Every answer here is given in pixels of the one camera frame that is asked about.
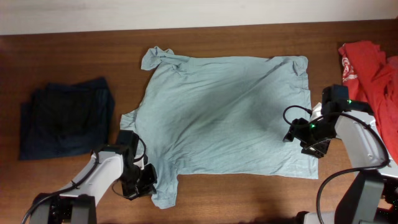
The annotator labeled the light blue t-shirt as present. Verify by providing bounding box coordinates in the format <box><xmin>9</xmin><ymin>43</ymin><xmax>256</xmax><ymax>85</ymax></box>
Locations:
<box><xmin>120</xmin><ymin>47</ymin><xmax>318</xmax><ymax>209</ymax></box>

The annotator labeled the folded dark navy garment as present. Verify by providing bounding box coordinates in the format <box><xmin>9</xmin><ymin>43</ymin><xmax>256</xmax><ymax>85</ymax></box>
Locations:
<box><xmin>19</xmin><ymin>77</ymin><xmax>115</xmax><ymax>160</ymax></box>

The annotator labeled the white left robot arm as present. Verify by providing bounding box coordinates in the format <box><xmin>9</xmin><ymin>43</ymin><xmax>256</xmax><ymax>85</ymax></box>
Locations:
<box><xmin>21</xmin><ymin>130</ymin><xmax>157</xmax><ymax>224</ymax></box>

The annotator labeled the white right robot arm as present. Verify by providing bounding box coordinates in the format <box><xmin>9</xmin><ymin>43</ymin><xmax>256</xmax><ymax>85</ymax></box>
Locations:
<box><xmin>283</xmin><ymin>85</ymin><xmax>397</xmax><ymax>224</ymax></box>

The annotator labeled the red t-shirt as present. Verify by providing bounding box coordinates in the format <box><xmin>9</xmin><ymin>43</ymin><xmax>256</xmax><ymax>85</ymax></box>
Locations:
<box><xmin>338</xmin><ymin>40</ymin><xmax>397</xmax><ymax>161</ymax></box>

